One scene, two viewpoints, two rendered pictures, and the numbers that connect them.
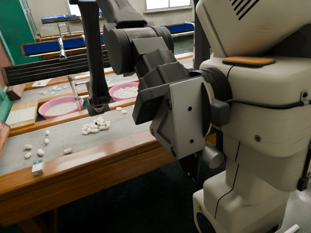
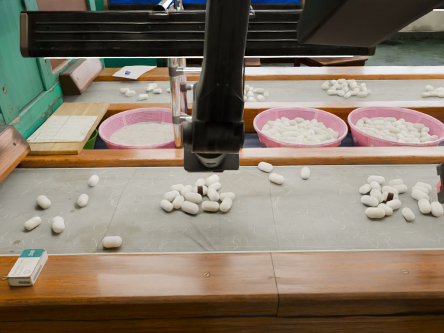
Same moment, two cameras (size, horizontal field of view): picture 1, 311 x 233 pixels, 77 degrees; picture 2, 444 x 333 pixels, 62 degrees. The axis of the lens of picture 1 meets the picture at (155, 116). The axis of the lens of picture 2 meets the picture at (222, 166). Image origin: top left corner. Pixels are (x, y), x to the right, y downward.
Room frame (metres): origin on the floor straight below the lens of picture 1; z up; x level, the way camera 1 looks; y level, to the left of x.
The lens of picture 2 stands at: (0.28, 0.04, 1.21)
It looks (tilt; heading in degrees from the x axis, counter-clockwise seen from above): 31 degrees down; 21
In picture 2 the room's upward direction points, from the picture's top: straight up
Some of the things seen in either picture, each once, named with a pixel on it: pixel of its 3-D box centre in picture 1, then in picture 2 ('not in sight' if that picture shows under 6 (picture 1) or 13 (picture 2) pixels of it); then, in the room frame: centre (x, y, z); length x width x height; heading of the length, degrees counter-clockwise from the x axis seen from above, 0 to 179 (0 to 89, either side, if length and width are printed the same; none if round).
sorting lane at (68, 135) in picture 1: (171, 108); (406, 204); (1.02, -0.10, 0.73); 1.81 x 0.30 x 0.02; 112
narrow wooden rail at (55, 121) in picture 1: (158, 100); (372, 169); (1.19, -0.03, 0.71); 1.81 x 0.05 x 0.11; 112
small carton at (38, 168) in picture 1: (38, 167); (28, 266); (0.56, 0.48, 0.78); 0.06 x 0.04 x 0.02; 22
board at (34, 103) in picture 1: (22, 113); (70, 125); (1.03, 0.79, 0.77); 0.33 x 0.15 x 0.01; 22
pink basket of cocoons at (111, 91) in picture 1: (128, 95); (298, 138); (1.28, 0.18, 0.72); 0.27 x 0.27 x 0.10
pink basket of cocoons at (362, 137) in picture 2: not in sight; (392, 137); (1.38, -0.08, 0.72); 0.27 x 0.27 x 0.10
